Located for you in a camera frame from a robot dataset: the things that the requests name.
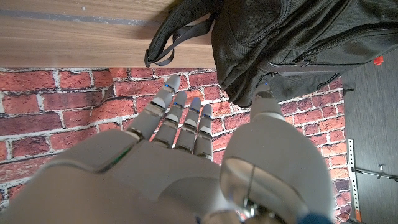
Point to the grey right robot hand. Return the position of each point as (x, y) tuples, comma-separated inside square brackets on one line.
[(155, 177)]

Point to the black fabric backpack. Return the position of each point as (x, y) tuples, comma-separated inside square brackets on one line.
[(295, 37)]

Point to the red brick print backdrop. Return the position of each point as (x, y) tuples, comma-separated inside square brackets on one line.
[(62, 102)]

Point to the thin black metal rod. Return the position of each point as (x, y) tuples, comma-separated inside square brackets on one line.
[(376, 173)]

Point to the white perforated metal rail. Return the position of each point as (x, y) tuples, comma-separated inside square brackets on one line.
[(354, 177)]

